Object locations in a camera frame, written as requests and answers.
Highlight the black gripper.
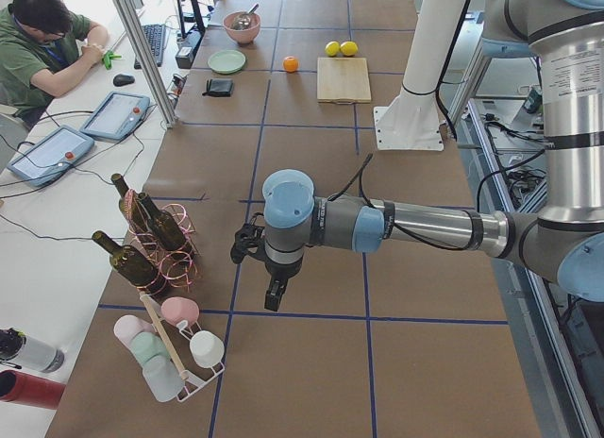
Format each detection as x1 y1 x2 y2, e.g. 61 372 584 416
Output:
264 241 303 312

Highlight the light green plate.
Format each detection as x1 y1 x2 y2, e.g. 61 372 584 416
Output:
208 50 246 75

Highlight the dark green wine bottle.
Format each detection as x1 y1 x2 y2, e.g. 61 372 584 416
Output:
92 230 167 295

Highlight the mint green cup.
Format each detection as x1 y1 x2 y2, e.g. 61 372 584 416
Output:
128 331 170 366

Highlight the translucent white cup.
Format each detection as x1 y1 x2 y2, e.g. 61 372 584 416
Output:
143 355 185 402

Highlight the pale pink cup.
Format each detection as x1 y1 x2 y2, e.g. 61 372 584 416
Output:
113 314 155 348

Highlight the folded dark grey cloth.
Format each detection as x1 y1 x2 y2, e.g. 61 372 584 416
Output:
202 78 234 97

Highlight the bamboo cutting board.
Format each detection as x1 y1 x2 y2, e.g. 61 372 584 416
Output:
317 57 372 104

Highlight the orange fruit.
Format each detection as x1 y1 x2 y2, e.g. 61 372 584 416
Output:
282 56 299 73

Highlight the blue teach pendant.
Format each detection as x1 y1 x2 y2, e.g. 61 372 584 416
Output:
80 91 150 142
8 126 94 187

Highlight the yellow lemon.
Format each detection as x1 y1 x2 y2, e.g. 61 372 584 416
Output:
340 41 359 57
324 41 341 58

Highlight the black computer mouse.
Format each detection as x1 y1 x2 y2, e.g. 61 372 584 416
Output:
112 74 136 87

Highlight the pink bowl with ice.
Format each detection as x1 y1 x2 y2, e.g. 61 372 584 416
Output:
223 11 260 44

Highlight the grey water bottle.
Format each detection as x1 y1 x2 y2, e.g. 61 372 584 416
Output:
1 328 64 373

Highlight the metal scoop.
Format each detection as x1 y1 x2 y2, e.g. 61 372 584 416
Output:
230 3 260 30

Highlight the red bottle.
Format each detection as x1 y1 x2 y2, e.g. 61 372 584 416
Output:
1 370 65 410

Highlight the black keyboard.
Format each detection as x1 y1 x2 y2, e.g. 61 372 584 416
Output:
142 24 167 67

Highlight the seated person green shirt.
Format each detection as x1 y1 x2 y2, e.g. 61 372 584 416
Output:
1 0 109 127

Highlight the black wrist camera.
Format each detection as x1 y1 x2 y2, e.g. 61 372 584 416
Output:
230 212 266 264

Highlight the white wire cup rack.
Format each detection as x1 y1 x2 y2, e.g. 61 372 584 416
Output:
140 295 226 403

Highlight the copper wire bottle rack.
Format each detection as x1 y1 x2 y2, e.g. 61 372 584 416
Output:
119 189 199 292

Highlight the aluminium frame post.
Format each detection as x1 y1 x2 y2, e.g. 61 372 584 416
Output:
112 0 177 128

